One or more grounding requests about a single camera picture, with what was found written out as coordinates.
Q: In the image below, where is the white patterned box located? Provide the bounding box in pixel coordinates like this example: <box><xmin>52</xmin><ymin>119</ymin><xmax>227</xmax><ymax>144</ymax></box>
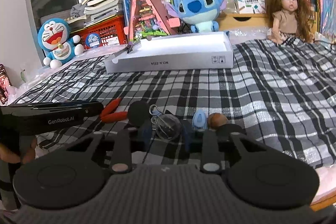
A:
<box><xmin>235</xmin><ymin>0</ymin><xmax>266</xmax><ymax>14</ymax></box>

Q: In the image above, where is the white shallow cardboard box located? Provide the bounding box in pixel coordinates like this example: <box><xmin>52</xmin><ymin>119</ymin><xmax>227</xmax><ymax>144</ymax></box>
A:
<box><xmin>104</xmin><ymin>31</ymin><xmax>234</xmax><ymax>73</ymax></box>

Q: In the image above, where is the light blue plastic clip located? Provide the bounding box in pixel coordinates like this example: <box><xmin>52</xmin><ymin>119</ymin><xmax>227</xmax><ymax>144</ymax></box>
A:
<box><xmin>192</xmin><ymin>109</ymin><xmax>207</xmax><ymax>131</ymax></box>

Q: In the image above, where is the person's left hand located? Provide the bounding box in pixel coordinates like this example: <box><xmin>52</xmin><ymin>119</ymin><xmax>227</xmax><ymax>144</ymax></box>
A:
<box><xmin>1</xmin><ymin>135</ymin><xmax>37</xmax><ymax>164</ymax></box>

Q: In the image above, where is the pink triangular diorama house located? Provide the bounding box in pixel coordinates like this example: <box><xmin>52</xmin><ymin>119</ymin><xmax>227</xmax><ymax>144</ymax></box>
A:
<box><xmin>122</xmin><ymin>0</ymin><xmax>181</xmax><ymax>44</ymax></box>

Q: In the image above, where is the stack of books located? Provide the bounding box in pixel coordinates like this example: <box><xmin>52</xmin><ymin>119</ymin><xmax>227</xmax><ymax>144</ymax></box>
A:
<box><xmin>66</xmin><ymin>0</ymin><xmax>123</xmax><ymax>28</ymax></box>

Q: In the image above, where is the wooden drawer box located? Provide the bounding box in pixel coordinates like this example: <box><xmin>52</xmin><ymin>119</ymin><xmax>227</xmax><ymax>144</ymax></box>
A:
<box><xmin>216</xmin><ymin>13</ymin><xmax>268</xmax><ymax>31</ymax></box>

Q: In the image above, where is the brown haired baby doll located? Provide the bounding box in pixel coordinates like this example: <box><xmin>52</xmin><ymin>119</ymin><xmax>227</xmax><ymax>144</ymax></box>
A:
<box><xmin>265</xmin><ymin>0</ymin><xmax>314</xmax><ymax>44</ymax></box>

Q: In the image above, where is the black white plaid cloth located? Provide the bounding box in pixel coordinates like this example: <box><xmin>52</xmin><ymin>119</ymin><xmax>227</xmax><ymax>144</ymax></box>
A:
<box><xmin>17</xmin><ymin>40</ymin><xmax>335</xmax><ymax>168</ymax></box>

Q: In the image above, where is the Doraemon plush toy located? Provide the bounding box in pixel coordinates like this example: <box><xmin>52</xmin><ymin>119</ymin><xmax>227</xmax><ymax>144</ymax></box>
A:
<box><xmin>38</xmin><ymin>18</ymin><xmax>84</xmax><ymax>69</ymax></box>

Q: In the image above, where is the brown walnut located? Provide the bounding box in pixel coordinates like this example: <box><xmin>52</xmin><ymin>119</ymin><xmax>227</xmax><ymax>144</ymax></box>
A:
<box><xmin>207</xmin><ymin>113</ymin><xmax>228</xmax><ymax>130</ymax></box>

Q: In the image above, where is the red plastic crate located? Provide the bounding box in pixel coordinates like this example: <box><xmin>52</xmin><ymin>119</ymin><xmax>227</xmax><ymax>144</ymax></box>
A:
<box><xmin>72</xmin><ymin>15</ymin><xmax>127</xmax><ymax>50</ymax></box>

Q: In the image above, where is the blue Stitch plush toy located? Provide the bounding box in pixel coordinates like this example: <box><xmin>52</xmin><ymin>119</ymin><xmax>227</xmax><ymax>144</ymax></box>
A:
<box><xmin>165</xmin><ymin>0</ymin><xmax>227</xmax><ymax>33</ymax></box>

